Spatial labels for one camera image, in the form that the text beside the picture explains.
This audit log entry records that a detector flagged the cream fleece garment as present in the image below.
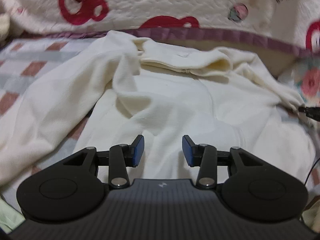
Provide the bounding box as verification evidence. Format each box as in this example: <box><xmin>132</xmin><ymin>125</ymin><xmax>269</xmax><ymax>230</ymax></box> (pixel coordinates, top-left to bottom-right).
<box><xmin>1</xmin><ymin>31</ymin><xmax>315</xmax><ymax>185</ymax></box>

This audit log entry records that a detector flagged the floral bed sheet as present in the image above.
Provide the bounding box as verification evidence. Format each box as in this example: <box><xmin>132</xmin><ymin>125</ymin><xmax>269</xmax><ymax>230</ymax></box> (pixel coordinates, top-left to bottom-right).
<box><xmin>277</xmin><ymin>55</ymin><xmax>319</xmax><ymax>116</ymax></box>

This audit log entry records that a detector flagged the light green cloth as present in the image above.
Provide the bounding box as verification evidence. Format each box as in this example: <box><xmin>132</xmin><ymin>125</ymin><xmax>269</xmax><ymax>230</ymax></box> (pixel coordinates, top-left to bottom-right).
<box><xmin>0</xmin><ymin>198</ymin><xmax>25</xmax><ymax>233</ymax></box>

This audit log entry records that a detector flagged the bear print quilt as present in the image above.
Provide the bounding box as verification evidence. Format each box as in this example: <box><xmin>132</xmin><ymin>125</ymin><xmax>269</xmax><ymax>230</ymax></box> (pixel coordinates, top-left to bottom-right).
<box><xmin>1</xmin><ymin>0</ymin><xmax>319</xmax><ymax>54</ymax></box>

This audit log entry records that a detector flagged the plaid bed blanket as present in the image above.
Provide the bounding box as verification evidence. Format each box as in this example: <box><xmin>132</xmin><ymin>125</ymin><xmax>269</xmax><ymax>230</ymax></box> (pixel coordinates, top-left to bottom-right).
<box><xmin>0</xmin><ymin>37</ymin><xmax>101</xmax><ymax>205</ymax></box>

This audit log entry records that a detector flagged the black cable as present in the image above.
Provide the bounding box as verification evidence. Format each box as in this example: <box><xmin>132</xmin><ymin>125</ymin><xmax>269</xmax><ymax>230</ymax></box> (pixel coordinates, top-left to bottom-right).
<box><xmin>303</xmin><ymin>154</ymin><xmax>320</xmax><ymax>186</ymax></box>

